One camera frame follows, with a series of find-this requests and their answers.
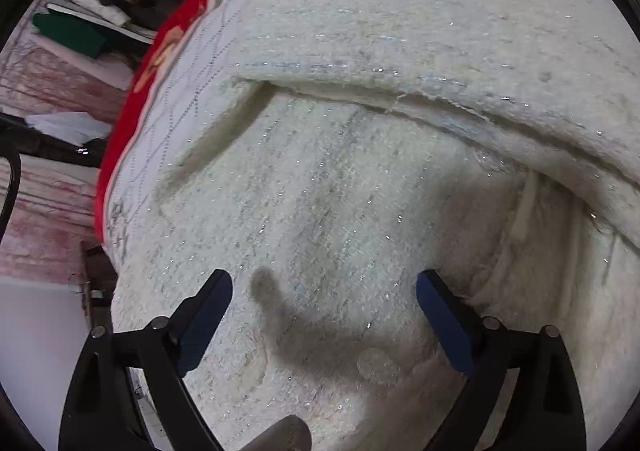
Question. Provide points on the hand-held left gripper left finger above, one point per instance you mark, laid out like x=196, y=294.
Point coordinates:
x=200, y=331

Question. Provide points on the white cloth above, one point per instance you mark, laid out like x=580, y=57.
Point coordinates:
x=70, y=126

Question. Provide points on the white knit sweater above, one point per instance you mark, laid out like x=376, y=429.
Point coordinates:
x=350, y=181

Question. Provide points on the pink floral curtain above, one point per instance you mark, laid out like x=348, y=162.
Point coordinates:
x=55, y=86

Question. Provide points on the hanging green garment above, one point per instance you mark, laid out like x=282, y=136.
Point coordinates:
x=70, y=33

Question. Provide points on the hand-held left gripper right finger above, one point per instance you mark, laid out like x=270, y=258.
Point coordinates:
x=445, y=321

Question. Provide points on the red floral blanket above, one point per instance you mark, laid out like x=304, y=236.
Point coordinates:
x=150, y=61

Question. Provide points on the white diamond-patterned mat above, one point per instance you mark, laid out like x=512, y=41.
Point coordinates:
x=175, y=96

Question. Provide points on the black curved tube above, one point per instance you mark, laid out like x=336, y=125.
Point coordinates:
x=15, y=191

